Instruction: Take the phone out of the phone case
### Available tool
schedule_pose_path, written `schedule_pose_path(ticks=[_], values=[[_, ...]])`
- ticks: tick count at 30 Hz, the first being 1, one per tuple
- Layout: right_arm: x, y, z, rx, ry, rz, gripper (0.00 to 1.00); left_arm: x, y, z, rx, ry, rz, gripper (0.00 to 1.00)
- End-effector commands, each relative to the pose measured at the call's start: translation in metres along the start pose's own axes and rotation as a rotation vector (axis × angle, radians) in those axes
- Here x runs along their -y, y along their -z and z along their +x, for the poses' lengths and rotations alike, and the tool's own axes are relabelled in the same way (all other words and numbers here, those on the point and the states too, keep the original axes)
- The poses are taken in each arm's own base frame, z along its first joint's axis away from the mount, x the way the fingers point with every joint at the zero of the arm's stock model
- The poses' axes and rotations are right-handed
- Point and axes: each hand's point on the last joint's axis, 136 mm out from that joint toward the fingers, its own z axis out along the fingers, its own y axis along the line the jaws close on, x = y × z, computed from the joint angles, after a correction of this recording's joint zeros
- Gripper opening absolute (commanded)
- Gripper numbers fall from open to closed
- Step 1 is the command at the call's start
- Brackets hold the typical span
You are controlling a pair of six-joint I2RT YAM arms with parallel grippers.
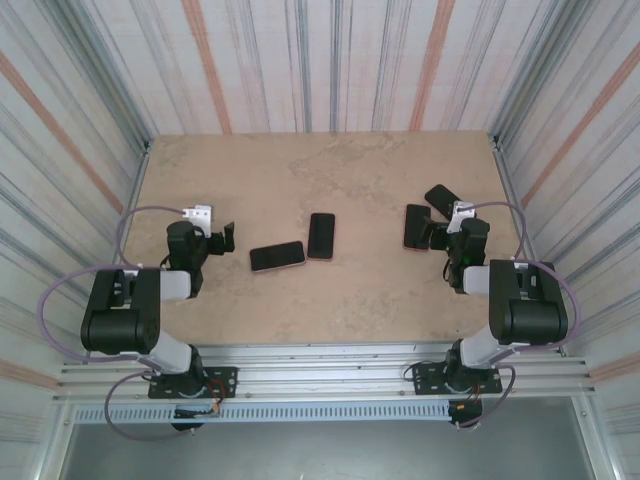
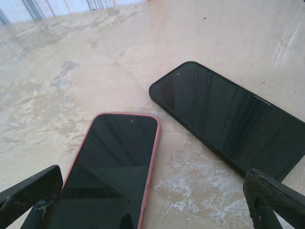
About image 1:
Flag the pink phone case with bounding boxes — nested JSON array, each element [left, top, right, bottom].
[[403, 203, 433, 253], [249, 240, 308, 274]]

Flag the black phone red edge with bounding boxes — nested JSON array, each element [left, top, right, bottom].
[[306, 212, 337, 262]]

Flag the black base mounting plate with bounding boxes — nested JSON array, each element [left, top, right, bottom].
[[410, 362, 504, 397], [148, 366, 239, 401]]

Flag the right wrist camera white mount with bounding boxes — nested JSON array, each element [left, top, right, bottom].
[[446, 199, 475, 235]]

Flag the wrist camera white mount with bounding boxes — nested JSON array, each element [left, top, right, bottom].
[[180, 203, 213, 236], [446, 199, 475, 235]]

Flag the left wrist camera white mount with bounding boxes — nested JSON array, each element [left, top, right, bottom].
[[180, 203, 213, 236]]

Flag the aluminium side rail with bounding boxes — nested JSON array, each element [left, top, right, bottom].
[[490, 130, 569, 359], [114, 138, 154, 271]]

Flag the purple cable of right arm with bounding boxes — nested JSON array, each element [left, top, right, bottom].
[[457, 200, 581, 431]]

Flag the aluminium rail frame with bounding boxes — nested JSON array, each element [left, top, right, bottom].
[[49, 341, 599, 407]]

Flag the red black base wires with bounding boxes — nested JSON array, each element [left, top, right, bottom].
[[448, 384, 485, 414], [202, 377, 225, 416]]

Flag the grey slotted cable tray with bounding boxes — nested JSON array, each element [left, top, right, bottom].
[[72, 402, 451, 425]]

